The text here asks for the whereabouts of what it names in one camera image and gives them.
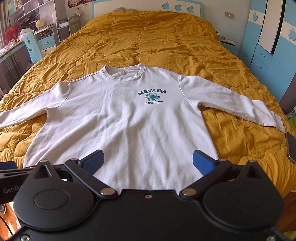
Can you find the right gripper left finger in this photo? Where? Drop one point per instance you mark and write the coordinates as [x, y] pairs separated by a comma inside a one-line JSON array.
[[84, 169]]

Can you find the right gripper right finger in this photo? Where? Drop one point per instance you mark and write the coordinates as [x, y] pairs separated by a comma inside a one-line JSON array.
[[213, 171]]

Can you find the white Nevada sweatshirt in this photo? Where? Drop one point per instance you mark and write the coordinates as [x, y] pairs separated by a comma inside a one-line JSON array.
[[146, 120]]

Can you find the smartphone on bed edge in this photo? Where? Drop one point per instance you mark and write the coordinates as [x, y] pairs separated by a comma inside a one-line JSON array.
[[291, 147]]

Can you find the blue nightstand with items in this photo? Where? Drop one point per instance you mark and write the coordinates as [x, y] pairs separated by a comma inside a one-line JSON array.
[[227, 43]]

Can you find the light blue desk chair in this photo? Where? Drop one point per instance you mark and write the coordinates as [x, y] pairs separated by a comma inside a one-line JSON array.
[[32, 47]]

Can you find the mustard yellow quilt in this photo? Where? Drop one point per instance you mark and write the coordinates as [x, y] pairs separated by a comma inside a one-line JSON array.
[[184, 44]]

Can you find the blue white wardrobe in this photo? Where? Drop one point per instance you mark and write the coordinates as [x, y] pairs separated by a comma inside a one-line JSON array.
[[268, 47]]

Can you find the grey bedside cart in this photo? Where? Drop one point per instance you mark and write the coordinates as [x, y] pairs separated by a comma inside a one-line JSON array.
[[67, 27]]

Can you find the red bag on desk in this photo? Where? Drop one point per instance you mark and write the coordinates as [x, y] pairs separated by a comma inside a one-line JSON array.
[[11, 33]]

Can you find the grey blue shelf desk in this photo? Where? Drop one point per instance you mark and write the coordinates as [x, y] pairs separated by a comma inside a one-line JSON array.
[[40, 18]]

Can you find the white blue apple headboard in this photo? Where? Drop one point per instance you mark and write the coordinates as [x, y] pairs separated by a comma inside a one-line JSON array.
[[193, 7]]

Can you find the wall light switch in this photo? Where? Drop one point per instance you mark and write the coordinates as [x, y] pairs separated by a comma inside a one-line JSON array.
[[229, 15]]

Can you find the anime wall posters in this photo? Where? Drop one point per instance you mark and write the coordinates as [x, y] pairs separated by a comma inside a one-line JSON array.
[[75, 3]]

